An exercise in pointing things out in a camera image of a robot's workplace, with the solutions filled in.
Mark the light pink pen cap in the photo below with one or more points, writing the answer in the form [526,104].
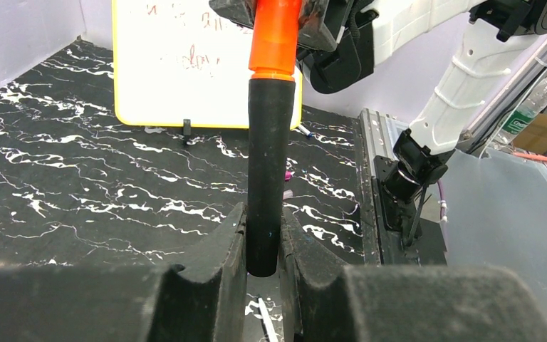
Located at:
[287,194]

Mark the plastic bottle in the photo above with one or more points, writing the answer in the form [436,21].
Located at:
[523,115]

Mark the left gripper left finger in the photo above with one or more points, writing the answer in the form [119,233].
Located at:
[198,297]

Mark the yellow-framed whiteboard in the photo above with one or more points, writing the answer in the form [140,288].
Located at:
[179,61]

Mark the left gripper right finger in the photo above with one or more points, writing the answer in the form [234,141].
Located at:
[326,299]

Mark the black orange-tipped marker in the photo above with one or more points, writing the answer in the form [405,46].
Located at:
[270,109]

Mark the orange marker cap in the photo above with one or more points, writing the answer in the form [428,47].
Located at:
[275,37]

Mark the white pen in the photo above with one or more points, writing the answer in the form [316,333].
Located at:
[268,325]

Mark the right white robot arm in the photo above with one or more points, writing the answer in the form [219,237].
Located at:
[497,32]

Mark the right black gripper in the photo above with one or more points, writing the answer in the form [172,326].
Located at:
[335,39]

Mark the aluminium frame rail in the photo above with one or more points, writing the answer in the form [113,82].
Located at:
[526,71]

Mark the cardboard box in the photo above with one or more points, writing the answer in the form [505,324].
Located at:
[534,137]

